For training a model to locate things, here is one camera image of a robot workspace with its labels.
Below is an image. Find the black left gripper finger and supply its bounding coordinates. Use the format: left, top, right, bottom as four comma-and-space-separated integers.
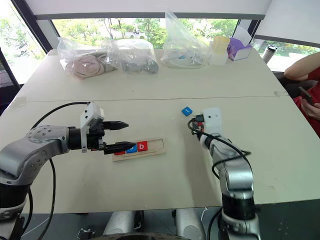
102, 120, 130, 131
103, 141, 137, 156

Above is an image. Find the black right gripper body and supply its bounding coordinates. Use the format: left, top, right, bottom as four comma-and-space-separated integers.
188, 114, 206, 137

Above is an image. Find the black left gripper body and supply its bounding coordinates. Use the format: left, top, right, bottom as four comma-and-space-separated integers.
86, 119, 106, 152

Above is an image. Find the blue letter o block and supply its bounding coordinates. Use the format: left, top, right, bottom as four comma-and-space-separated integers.
125, 142, 138, 154

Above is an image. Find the blue letter t block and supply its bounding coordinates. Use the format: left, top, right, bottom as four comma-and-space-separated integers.
180, 106, 194, 117

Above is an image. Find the red letter b block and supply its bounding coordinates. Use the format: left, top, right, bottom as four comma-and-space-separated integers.
136, 140, 150, 152

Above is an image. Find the wooden letter tray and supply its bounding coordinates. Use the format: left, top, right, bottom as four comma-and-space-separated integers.
111, 137, 167, 163

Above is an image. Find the silver robot leg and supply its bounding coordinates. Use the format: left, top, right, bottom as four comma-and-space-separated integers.
102, 210, 136, 237
174, 208, 207, 240

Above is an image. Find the person's hand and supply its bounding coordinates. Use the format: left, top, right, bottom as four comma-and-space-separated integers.
300, 98, 320, 119

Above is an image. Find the white translucent container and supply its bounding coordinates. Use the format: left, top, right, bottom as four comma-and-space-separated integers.
208, 41, 229, 67

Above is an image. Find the plastic bag with pink cloth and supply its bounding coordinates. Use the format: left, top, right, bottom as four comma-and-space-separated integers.
57, 36, 119, 81

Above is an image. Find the plastic bag with grey items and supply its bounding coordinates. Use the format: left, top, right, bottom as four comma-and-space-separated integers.
100, 38, 160, 75

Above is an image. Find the tall clear plastic bag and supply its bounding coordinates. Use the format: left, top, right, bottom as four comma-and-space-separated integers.
160, 10, 211, 69

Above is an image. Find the yellow plastic cup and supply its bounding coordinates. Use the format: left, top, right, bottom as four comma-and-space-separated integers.
212, 35, 231, 54

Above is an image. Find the purple and white box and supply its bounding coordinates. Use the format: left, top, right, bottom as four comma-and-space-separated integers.
227, 24, 254, 62

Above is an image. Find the white tumbler with black lid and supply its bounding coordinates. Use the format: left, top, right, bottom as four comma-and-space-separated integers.
262, 44, 279, 65

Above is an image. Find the dark smartphone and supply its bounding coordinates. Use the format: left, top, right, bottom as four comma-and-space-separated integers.
298, 86, 315, 105

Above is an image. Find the black mesh chair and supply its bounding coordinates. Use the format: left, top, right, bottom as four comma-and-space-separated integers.
0, 46, 22, 112

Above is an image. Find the person in red shirt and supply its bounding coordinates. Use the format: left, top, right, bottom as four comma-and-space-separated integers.
293, 53, 320, 139

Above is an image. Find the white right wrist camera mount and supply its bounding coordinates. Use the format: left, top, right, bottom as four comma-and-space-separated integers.
202, 107, 224, 138

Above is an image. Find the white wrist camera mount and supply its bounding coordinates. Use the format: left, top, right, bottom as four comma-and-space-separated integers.
79, 101, 106, 154
202, 107, 224, 138

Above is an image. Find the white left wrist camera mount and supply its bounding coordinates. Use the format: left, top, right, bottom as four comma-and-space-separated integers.
79, 101, 106, 154

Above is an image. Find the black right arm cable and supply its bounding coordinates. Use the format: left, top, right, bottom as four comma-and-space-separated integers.
199, 131, 252, 180

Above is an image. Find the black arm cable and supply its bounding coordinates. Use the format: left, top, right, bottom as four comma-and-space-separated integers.
199, 131, 252, 180
31, 101, 92, 240

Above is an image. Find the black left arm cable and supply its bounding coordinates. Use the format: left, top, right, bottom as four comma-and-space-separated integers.
31, 101, 92, 240

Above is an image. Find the black body cable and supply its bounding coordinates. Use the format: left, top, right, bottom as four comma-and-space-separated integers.
20, 187, 34, 237

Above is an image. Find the black waist cable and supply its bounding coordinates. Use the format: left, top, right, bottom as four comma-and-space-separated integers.
206, 206, 224, 240

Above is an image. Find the black window frame post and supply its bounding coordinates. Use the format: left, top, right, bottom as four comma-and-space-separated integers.
10, 0, 54, 54

